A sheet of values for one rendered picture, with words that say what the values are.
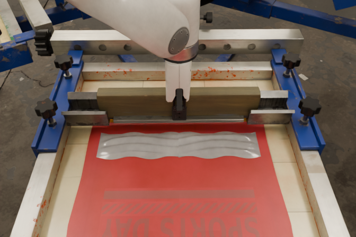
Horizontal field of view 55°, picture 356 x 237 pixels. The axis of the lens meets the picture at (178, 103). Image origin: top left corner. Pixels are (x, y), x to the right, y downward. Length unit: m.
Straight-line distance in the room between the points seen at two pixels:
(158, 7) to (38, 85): 2.10
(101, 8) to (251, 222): 0.46
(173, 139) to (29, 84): 1.89
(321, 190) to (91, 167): 0.46
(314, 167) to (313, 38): 2.32
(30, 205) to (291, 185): 0.51
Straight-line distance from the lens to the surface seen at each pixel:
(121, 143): 0.78
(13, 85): 2.61
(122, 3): 0.45
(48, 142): 0.77
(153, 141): 0.77
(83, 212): 0.71
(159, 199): 0.70
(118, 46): 0.95
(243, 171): 0.74
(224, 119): 0.77
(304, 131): 0.78
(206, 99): 0.74
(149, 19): 0.46
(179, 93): 0.68
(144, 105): 0.75
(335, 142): 2.20
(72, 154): 0.79
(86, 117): 0.78
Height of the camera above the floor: 1.56
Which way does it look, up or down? 45 degrees down
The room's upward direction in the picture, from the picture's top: straight up
